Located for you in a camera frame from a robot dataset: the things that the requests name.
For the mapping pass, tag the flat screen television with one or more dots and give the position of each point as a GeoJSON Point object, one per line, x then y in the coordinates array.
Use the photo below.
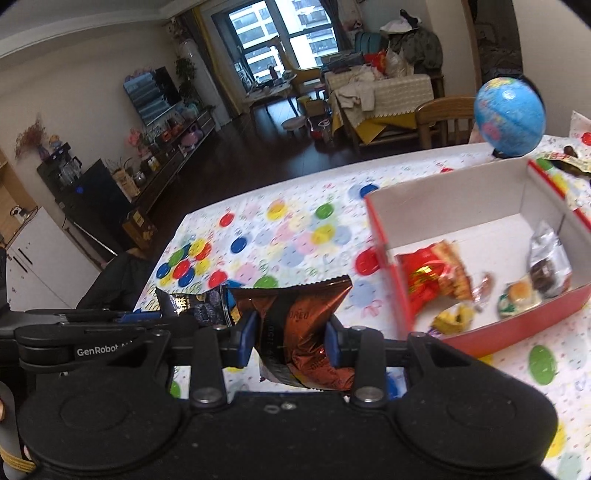
{"type": "Point", "coordinates": [152, 94]}

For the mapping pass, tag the black cabinet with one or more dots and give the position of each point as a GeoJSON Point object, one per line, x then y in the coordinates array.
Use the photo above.
{"type": "Point", "coordinates": [87, 194]}

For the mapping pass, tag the blue globe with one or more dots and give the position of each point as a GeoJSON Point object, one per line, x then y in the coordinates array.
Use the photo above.
{"type": "Point", "coordinates": [508, 115]}

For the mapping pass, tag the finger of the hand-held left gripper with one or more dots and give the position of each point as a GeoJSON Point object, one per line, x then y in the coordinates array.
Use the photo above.
{"type": "Point", "coordinates": [134, 317]}

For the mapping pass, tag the green snack packet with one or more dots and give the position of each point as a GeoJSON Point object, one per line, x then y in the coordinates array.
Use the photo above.
{"type": "Point", "coordinates": [519, 295]}

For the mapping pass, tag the white cabinet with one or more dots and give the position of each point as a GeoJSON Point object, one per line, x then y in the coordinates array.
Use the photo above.
{"type": "Point", "coordinates": [41, 263]}

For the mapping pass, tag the wooden chair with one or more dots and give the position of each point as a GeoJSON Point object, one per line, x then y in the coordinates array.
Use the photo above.
{"type": "Point", "coordinates": [445, 122]}

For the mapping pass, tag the brown snack packet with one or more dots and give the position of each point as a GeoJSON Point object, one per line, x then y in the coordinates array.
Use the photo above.
{"type": "Point", "coordinates": [300, 323]}

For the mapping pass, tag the balloon print tablecloth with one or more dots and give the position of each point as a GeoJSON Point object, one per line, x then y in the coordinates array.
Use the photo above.
{"type": "Point", "coordinates": [286, 230]}

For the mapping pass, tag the sofa with cloth cover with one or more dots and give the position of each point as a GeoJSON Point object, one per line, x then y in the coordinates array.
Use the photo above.
{"type": "Point", "coordinates": [383, 101]}

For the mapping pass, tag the dark wooden television cabinet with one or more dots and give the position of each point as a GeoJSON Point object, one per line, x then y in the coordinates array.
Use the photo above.
{"type": "Point", "coordinates": [180, 147]}

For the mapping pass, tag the small round stool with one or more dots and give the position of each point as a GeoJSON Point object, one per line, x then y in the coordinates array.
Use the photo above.
{"type": "Point", "coordinates": [294, 123]}

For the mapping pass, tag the silver snack packet red label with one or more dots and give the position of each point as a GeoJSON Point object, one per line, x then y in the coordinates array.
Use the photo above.
{"type": "Point", "coordinates": [549, 258]}

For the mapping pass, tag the black jacket on chair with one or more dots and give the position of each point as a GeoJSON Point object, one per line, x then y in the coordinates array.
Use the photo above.
{"type": "Point", "coordinates": [120, 281]}

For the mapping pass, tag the brown cardboard box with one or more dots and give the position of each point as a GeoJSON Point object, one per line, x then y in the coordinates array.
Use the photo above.
{"type": "Point", "coordinates": [138, 226]}

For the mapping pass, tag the large window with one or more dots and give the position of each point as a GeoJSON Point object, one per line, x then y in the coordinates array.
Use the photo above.
{"type": "Point", "coordinates": [277, 41]}

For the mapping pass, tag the small brown candy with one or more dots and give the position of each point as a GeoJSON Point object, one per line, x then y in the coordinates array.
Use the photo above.
{"type": "Point", "coordinates": [481, 288]}

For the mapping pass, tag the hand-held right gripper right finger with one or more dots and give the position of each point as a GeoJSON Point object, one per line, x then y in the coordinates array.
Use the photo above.
{"type": "Point", "coordinates": [332, 344]}

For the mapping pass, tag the green potted plant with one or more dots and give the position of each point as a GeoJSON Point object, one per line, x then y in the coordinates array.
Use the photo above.
{"type": "Point", "coordinates": [184, 74]}

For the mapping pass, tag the blue snack packet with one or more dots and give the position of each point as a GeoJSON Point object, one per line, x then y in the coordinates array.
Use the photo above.
{"type": "Point", "coordinates": [198, 304]}

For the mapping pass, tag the red gold snack packet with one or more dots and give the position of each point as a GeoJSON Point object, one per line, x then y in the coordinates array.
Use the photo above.
{"type": "Point", "coordinates": [429, 277]}

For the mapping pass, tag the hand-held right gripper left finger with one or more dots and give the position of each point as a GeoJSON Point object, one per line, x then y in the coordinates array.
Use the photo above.
{"type": "Point", "coordinates": [247, 339]}

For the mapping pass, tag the red cardboard box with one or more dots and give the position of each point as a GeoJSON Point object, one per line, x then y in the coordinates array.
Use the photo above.
{"type": "Point", "coordinates": [508, 327]}

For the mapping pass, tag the white tower air conditioner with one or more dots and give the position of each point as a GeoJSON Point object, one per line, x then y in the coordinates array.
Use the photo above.
{"type": "Point", "coordinates": [190, 69]}

